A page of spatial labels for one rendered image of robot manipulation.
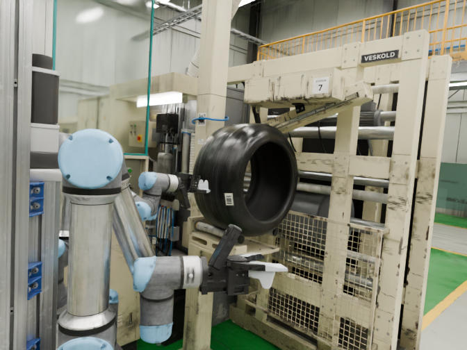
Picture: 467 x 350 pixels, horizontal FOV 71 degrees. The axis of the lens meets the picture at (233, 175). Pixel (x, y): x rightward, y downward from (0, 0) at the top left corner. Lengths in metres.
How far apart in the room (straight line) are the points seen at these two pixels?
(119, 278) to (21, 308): 1.16
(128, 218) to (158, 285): 0.19
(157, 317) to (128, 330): 1.55
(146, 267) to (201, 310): 1.41
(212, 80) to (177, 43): 11.03
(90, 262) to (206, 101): 1.37
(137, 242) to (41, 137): 0.41
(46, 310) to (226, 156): 0.90
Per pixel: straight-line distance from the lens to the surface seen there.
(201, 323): 2.21
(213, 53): 1.99
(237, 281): 0.83
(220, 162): 1.53
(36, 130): 1.07
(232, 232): 0.81
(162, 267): 0.78
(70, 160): 0.70
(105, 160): 0.69
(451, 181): 10.59
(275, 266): 0.81
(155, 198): 1.36
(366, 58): 2.06
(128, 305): 2.29
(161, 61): 12.45
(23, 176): 0.98
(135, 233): 0.88
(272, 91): 1.97
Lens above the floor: 1.34
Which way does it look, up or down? 4 degrees down
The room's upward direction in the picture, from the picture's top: 4 degrees clockwise
